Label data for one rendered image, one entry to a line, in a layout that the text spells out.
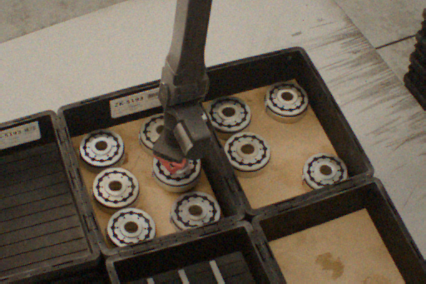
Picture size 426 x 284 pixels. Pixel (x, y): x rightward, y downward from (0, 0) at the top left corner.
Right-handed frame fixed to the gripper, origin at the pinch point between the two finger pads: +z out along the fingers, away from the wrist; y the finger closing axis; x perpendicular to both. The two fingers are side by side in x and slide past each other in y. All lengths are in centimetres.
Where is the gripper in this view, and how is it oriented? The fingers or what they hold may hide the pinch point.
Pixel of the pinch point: (176, 161)
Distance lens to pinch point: 163.6
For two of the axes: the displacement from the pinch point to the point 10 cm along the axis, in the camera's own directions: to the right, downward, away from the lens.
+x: -9.1, -3.7, 2.1
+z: -0.6, 5.9, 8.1
